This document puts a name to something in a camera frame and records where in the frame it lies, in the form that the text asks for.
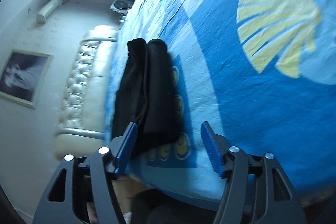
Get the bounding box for black studded pants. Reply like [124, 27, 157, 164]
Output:
[112, 38, 180, 159]

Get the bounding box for cream tufted leather headboard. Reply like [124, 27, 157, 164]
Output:
[54, 25, 118, 160]

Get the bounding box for blue patterned bed quilt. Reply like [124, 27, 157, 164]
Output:
[106, 0, 335, 209]

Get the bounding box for framed wedding photo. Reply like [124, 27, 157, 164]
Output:
[1, 49, 53, 109]

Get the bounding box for white desk fan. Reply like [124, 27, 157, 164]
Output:
[110, 0, 131, 15]

